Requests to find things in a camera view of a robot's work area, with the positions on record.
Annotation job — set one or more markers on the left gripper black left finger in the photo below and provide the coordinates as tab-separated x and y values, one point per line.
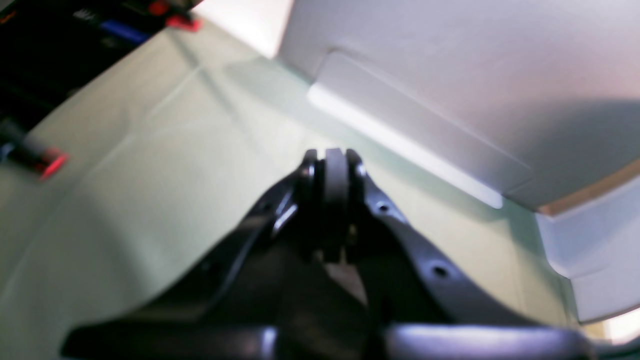
222	308

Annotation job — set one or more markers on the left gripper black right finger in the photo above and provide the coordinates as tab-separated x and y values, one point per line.
433	310

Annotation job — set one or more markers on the green table cloth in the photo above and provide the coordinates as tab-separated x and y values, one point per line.
168	150

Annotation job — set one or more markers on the white bin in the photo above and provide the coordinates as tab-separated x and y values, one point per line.
538	100

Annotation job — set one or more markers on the red black clamp right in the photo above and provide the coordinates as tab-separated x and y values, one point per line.
21	148

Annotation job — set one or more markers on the red clamp bottom right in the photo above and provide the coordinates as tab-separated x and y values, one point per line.
176	13

